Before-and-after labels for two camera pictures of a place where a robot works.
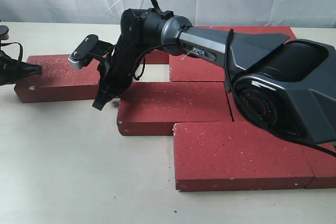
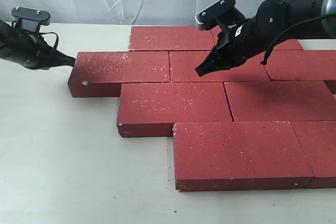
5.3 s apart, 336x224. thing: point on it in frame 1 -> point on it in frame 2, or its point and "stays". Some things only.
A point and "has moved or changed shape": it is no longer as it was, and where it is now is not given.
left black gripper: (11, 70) -> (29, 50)
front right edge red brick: (324, 166) stays
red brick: (184, 68) stays
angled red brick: (60, 80) has moved or changed shape
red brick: (152, 108) stays
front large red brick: (226, 156) stays
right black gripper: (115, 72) -> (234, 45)
